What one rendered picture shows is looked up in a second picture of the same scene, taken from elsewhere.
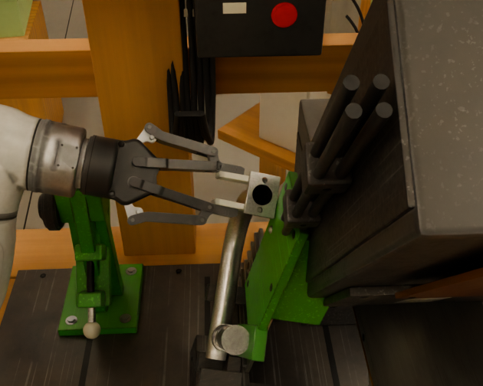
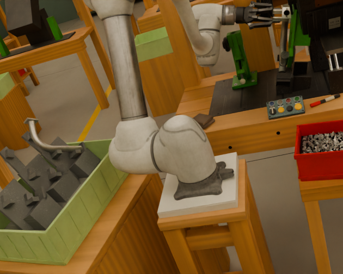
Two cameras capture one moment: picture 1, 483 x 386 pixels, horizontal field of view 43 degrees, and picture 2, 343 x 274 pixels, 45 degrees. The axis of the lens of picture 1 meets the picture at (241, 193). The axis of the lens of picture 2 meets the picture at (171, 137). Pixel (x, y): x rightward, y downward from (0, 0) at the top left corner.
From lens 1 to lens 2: 130 cm
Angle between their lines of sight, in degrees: 22
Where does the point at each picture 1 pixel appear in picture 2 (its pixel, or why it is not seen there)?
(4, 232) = (218, 34)
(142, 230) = (255, 61)
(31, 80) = not seen: hidden behind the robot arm
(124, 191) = (247, 19)
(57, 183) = (230, 18)
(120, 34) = not seen: outside the picture
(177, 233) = (268, 60)
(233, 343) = (283, 55)
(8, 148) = (216, 10)
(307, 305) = (304, 38)
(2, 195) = (216, 23)
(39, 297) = (224, 84)
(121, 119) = not seen: hidden behind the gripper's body
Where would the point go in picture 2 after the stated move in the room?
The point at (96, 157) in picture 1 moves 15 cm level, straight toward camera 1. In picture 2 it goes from (239, 10) to (245, 17)
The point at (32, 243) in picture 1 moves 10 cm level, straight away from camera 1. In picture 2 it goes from (218, 78) to (213, 73)
